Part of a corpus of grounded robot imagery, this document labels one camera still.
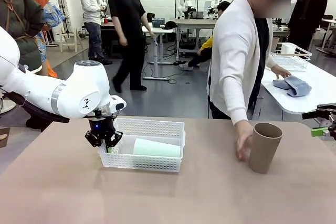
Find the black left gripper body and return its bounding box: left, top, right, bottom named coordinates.
left=88, top=118, right=116, bottom=141

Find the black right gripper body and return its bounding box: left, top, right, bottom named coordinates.
left=328, top=113, right=336, bottom=141

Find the grey blue towel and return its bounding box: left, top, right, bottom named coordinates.
left=272, top=75, right=312, bottom=98

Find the mint green cup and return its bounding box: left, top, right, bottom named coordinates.
left=132, top=137, right=182, bottom=158

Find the brown paper cup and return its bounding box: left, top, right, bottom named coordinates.
left=248, top=122, right=284, bottom=174

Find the person's left forearm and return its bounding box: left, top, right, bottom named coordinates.
left=266, top=53, right=280, bottom=74

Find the person's right forearm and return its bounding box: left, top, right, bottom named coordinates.
left=228, top=77, right=254, bottom=127

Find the white perforated plastic basket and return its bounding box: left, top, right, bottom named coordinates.
left=97, top=118, right=186, bottom=174

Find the person's left hand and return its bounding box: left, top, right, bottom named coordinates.
left=272, top=68, right=292, bottom=79

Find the person's right hand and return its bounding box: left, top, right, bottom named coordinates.
left=235, top=121, right=255, bottom=161

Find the white rounded table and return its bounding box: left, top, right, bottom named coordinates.
left=258, top=58, right=336, bottom=130

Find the white box in rack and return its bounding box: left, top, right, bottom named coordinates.
left=280, top=42, right=298, bottom=55

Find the brown wooden board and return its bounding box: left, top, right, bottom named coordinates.
left=0, top=126, right=11, bottom=148

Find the round white fan base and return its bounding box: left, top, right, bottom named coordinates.
left=0, top=94, right=17, bottom=115

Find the white wooden stool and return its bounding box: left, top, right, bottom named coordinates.
left=58, top=27, right=85, bottom=53

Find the person in black coat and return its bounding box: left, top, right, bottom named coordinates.
left=287, top=0, right=329, bottom=51

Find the person in white cardigan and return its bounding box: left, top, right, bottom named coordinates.
left=207, top=0, right=305, bottom=126

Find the white standing desk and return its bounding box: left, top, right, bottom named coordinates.
left=140, top=23, right=176, bottom=82

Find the mannequin in green jacket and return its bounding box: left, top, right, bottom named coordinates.
left=0, top=0, right=47, bottom=74

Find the mannequin in blue floral shirt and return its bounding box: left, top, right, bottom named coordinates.
left=35, top=2, right=66, bottom=57

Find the black cap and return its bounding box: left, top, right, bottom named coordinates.
left=161, top=20, right=179, bottom=30

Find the person in black clothes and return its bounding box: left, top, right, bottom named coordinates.
left=107, top=0, right=156, bottom=94

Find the person in white shirt jeans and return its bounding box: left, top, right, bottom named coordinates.
left=78, top=0, right=113, bottom=66

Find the seated person in yellow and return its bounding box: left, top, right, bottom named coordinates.
left=180, top=1, right=232, bottom=71

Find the beige desk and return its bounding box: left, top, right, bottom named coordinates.
left=173, top=18, right=218, bottom=63

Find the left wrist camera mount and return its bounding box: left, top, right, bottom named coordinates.
left=88, top=104, right=118, bottom=120

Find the white wire dish rack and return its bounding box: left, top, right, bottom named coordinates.
left=269, top=42, right=313, bottom=72

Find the black arm cable sleeve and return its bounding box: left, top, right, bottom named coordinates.
left=4, top=91, right=71, bottom=124

